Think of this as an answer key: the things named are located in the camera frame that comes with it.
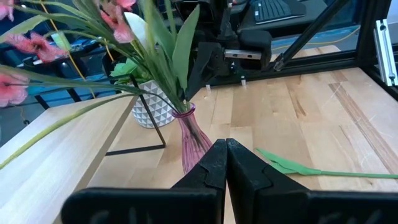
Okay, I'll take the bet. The pink glass vase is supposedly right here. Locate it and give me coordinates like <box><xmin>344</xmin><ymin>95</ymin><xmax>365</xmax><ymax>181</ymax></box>
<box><xmin>171</xmin><ymin>103</ymin><xmax>214</xmax><ymax>175</ymax></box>

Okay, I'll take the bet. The aluminium extrusion bracket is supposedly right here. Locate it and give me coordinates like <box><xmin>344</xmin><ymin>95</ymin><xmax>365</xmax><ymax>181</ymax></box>
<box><xmin>374</xmin><ymin>19</ymin><xmax>398</xmax><ymax>87</ymax></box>

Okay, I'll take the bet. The orange artificial tulip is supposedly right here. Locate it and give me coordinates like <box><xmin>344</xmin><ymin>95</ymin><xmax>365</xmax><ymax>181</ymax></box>
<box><xmin>254</xmin><ymin>147</ymin><xmax>398</xmax><ymax>180</ymax></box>

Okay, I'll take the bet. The white artificial tulip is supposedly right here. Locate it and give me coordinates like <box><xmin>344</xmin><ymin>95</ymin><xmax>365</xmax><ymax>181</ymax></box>
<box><xmin>123</xmin><ymin>0</ymin><xmax>201</xmax><ymax>110</ymax></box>

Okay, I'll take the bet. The yellow extension cable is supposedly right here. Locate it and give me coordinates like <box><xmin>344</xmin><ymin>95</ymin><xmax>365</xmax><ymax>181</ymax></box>
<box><xmin>39</xmin><ymin>0</ymin><xmax>98</xmax><ymax>100</ymax></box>

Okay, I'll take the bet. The pink blossom flower bunch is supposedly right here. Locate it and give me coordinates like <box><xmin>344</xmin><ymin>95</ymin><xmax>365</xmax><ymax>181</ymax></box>
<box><xmin>0</xmin><ymin>0</ymin><xmax>192</xmax><ymax>171</ymax></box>

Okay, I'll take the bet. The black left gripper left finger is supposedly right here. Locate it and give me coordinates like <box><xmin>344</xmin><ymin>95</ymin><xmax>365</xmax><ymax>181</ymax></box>
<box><xmin>60</xmin><ymin>138</ymin><xmax>228</xmax><ymax>224</ymax></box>

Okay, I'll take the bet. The succulent in triangle-patterned pot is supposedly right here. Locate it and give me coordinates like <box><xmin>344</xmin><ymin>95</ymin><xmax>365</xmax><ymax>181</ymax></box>
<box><xmin>109</xmin><ymin>58</ymin><xmax>177</xmax><ymax>129</ymax></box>

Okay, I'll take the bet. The wooden shelf with black legs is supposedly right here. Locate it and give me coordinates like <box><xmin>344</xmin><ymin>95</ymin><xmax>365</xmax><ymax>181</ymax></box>
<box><xmin>0</xmin><ymin>74</ymin><xmax>167</xmax><ymax>224</ymax></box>

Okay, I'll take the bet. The black laptop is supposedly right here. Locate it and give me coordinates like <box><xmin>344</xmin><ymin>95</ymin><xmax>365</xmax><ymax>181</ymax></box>
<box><xmin>250</xmin><ymin>0</ymin><xmax>308</xmax><ymax>25</ymax></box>

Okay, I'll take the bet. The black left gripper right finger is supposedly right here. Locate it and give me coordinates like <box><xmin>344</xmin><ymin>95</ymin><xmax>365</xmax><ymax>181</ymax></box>
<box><xmin>226</xmin><ymin>138</ymin><xmax>398</xmax><ymax>224</ymax></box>

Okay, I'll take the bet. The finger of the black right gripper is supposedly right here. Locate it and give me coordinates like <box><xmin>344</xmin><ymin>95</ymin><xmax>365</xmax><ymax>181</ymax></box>
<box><xmin>185</xmin><ymin>43</ymin><xmax>214</xmax><ymax>101</ymax></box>
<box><xmin>187</xmin><ymin>43</ymin><xmax>231</xmax><ymax>101</ymax></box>

